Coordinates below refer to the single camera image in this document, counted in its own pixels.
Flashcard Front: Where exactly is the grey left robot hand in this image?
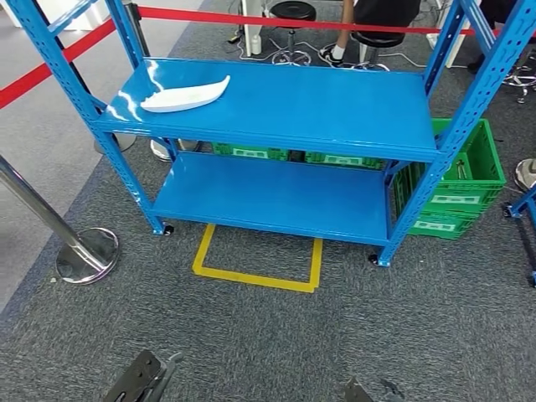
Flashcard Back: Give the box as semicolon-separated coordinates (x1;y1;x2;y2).
142;352;185;402

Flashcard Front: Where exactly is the white curved plastic part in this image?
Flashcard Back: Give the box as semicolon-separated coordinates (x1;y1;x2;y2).
140;75;231;114

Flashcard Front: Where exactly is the blue metal shelf rack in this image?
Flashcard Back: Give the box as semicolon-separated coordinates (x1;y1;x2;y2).
6;0;536;269

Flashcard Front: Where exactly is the chrome stanchion with round base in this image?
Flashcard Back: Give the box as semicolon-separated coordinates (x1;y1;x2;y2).
0;154;121;286

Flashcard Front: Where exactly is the short red barrier belt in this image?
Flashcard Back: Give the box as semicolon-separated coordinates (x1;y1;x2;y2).
0;18;117;111

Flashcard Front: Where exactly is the white desk panel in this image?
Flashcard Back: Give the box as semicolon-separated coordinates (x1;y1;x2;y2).
240;0;263;58
427;0;470;69

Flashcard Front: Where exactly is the long red barrier belt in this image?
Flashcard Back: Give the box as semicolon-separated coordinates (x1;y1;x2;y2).
137;5;536;39

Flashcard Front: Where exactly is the black round swivel stool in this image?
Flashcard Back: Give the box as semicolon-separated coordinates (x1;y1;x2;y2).
269;0;318;66
502;47;536;106
340;30;406;72

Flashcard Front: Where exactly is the person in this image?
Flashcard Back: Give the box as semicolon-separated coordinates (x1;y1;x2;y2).
318;0;421;68
467;0;536;76

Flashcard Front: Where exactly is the chrome round stanchion base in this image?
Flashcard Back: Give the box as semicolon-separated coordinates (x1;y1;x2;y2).
514;157;536;193

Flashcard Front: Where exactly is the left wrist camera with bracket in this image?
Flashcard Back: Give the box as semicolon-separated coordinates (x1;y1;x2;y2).
103;349;163;402

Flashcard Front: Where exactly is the black stanchion post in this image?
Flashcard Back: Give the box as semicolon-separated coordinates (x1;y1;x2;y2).
122;0;201;163
31;0;137;154

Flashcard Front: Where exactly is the blue metal rack frame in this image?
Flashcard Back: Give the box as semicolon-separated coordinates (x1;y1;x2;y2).
503;183;536;288

